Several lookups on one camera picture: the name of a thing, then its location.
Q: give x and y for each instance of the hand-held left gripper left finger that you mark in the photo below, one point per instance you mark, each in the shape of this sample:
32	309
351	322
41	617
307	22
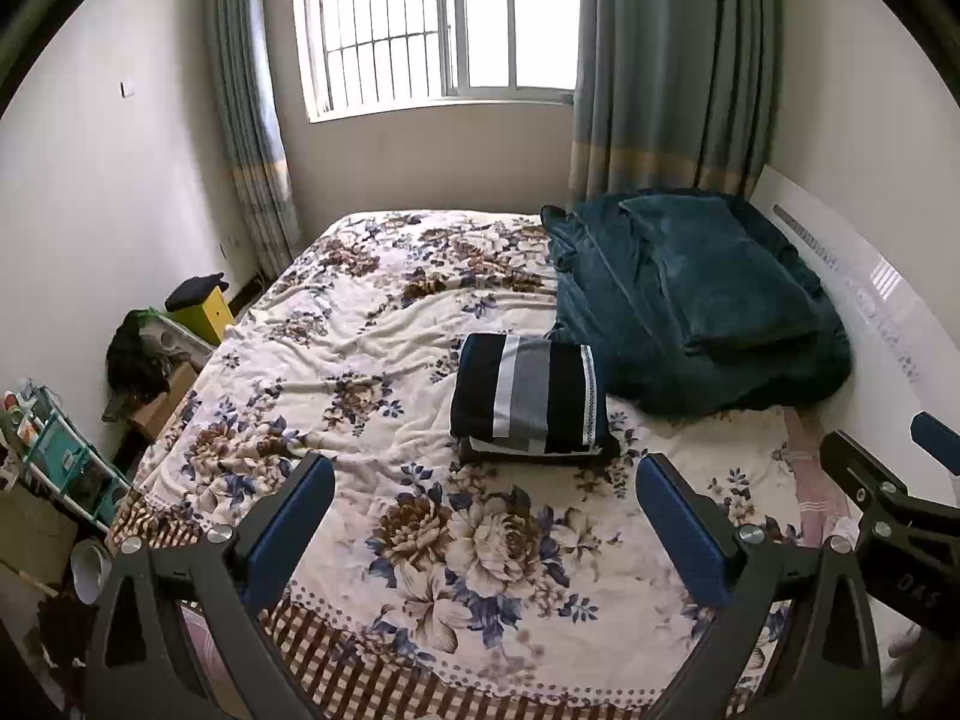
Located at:
292	525

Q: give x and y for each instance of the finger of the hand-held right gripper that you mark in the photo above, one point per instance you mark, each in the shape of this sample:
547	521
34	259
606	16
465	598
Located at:
937	442
855	469

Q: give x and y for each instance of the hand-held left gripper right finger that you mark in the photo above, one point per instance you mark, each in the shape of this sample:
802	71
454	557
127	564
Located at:
682	532

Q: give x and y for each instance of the navy striped knit sweater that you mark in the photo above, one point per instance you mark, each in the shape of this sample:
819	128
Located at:
525	394

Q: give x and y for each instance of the pink striped bed sheet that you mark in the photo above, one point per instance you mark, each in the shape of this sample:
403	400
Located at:
814	465

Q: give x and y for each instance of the folded dark garment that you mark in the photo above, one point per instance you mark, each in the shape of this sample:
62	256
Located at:
540	460

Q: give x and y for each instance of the cardboard box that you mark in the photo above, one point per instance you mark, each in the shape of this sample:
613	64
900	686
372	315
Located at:
161	405

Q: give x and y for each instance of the white floral blanket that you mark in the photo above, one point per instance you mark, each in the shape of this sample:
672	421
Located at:
360	360

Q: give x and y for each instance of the white headboard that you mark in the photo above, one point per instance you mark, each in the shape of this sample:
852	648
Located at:
862	277

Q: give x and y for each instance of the white cup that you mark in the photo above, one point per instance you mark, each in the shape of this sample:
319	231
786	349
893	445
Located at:
90	570

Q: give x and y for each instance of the white plastic toy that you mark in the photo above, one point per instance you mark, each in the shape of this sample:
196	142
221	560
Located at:
180	337

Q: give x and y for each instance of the yellow box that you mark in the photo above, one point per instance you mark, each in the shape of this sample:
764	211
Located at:
210	319

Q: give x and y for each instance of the black bag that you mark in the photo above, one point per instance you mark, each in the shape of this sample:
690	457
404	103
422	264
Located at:
135	360

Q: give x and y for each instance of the teal fleece blanket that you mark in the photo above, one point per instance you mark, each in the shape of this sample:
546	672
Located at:
697	300

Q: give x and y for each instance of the teal storage rack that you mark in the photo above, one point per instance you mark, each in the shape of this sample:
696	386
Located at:
60	457

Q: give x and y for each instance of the black cap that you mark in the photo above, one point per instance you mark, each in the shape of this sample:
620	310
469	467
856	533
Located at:
196	289

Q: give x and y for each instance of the grey-blue curtain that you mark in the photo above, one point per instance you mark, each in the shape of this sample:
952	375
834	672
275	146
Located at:
251	127
667	75

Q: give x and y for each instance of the window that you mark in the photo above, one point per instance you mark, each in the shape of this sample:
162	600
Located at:
450	22

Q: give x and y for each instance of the white wall socket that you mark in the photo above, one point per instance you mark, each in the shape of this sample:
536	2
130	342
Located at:
229	244

